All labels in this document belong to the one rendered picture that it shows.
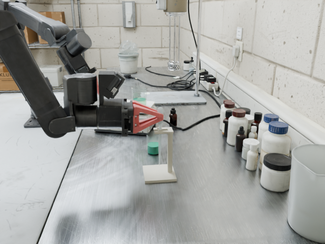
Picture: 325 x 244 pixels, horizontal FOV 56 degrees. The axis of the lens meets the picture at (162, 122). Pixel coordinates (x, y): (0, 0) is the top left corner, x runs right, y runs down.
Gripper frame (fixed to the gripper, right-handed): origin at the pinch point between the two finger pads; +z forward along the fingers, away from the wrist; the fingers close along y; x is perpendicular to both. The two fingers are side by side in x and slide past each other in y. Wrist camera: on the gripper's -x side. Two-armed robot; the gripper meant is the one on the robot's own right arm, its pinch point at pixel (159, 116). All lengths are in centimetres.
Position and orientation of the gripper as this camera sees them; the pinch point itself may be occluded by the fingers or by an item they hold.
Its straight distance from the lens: 74.2
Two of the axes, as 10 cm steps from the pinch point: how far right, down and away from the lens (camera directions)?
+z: 9.9, -0.1, 1.3
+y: -1.3, -3.3, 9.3
